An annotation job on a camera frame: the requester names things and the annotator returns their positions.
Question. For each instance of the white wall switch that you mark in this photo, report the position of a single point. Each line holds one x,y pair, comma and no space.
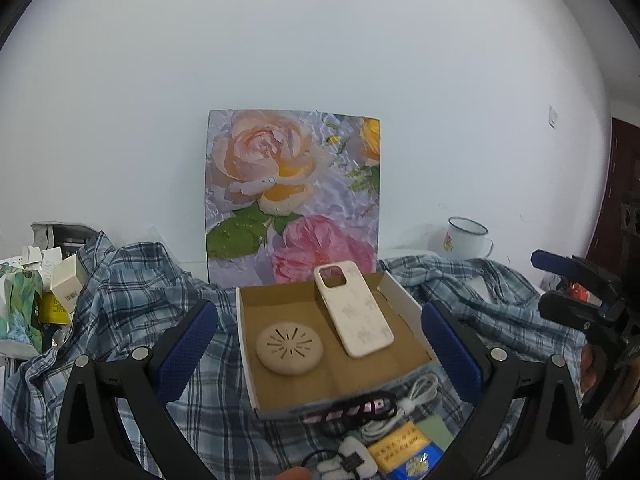
553,117

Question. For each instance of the gold and blue cigarette pack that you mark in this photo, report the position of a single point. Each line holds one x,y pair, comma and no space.
400,447

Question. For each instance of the cream floral phone case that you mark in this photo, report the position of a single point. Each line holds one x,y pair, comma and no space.
352,310

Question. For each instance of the pink plastic hair clip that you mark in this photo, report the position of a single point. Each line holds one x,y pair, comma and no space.
370,406

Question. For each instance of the round beige vented pad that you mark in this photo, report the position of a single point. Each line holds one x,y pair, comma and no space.
289,349

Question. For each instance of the white enamel mug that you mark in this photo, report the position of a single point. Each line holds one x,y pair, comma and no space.
462,240

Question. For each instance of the white charger plug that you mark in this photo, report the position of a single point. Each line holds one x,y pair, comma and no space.
357,452

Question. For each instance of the floral rose picture board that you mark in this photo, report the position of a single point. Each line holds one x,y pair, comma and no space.
280,185

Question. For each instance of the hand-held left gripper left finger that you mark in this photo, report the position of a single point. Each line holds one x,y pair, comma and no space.
187,352

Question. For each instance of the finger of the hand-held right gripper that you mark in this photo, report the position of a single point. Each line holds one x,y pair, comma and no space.
562,310
550,261

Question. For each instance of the dark brown door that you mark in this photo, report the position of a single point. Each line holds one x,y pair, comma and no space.
620,185

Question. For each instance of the yellow packet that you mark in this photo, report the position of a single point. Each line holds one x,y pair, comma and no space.
55,310

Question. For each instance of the person's right hand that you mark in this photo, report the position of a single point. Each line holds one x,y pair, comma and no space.
590,370

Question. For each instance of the green snap pouch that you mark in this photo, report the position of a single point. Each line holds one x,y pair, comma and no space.
436,432

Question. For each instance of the cardboard box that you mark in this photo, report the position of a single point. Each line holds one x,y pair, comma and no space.
325,355

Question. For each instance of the blue plaid shirt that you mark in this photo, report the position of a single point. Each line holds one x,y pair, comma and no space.
135,290

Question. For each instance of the small white carton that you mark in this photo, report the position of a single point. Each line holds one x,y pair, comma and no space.
67,282

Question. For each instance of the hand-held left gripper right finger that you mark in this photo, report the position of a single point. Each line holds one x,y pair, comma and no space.
452,355

